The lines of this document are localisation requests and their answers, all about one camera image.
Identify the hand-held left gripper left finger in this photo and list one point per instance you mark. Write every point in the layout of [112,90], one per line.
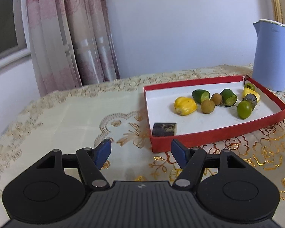
[103,153]

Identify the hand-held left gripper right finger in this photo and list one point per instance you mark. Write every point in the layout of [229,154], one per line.
[179,153]

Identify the large dark sugarcane piece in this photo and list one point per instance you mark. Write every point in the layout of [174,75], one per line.
[164,129]

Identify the red shallow cardboard box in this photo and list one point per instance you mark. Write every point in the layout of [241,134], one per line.
[204,123]

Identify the small dark sugarcane piece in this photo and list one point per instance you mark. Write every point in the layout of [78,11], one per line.
[251,101]

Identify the small yellow jackfruit piece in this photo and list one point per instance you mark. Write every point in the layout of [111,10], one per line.
[248,92]

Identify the green jujube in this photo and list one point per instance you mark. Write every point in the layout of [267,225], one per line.
[243,109]
[249,86]

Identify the large yellow jackfruit piece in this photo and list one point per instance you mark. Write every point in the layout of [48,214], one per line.
[185,105]

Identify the large brown longan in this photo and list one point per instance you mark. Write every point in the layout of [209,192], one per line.
[207,106]

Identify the tapered green cucumber piece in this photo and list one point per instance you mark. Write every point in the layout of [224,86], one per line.
[200,95]

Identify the cylindrical green cucumber piece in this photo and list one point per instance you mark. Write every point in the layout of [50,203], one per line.
[228,97]

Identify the small brown longan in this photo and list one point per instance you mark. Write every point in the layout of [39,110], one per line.
[216,99]

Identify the blue electric kettle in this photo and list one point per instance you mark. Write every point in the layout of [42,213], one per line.
[270,57]

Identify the cream gold embroidered tablecloth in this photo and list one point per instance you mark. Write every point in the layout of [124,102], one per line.
[61,116]

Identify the pink floral curtain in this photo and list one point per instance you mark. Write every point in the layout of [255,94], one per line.
[68,33]

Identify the window with white frame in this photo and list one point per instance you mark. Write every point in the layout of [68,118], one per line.
[2,16]

